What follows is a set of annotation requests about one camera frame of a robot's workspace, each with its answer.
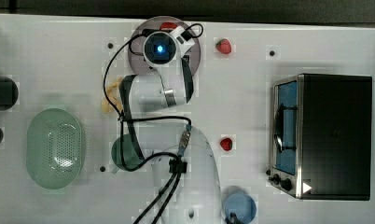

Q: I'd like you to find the large black round pan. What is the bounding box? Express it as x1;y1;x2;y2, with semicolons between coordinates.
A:
0;77;19;111

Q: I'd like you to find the black toaster oven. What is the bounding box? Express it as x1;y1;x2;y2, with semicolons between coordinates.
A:
266;73;372;201

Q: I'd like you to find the green mug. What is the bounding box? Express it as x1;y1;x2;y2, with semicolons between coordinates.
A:
111;134;145;172

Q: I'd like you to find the blue cup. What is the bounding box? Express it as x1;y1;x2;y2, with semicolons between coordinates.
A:
223;191;257;224

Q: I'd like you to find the grey round plate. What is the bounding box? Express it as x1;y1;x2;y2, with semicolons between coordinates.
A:
128;16;201;75

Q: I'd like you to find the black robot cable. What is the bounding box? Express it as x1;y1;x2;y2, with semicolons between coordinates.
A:
103;22;205;224

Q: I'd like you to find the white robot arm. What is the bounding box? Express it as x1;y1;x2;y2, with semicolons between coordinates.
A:
114;26;221;224

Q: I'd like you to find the peeled toy banana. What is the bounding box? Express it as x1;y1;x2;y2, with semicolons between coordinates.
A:
101;77;123;114

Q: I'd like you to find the small red toy strawberry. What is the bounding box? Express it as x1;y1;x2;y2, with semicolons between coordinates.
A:
220;137;232;151

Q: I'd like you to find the green perforated colander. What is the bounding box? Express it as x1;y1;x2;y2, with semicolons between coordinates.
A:
26;108;84;189

